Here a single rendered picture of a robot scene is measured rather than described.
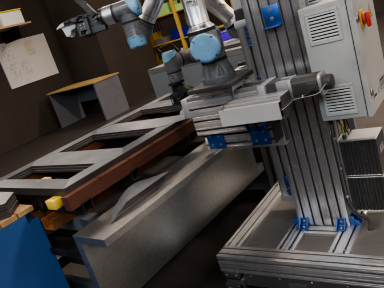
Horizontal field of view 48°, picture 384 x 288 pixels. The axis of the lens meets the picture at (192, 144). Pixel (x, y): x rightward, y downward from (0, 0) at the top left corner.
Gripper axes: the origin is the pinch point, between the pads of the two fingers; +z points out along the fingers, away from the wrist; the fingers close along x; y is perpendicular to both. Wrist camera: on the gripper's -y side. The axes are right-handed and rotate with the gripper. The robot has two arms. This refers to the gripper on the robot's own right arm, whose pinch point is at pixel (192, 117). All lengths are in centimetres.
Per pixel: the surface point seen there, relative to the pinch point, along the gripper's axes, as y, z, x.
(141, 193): -8, 15, 55
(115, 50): 579, -33, -486
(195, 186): 0.7, 33.1, 12.8
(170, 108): 47, 2, -35
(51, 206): 15, 6, 82
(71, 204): 5, 6, 79
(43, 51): 685, -75, -386
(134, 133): 36.1, 2.4, 9.2
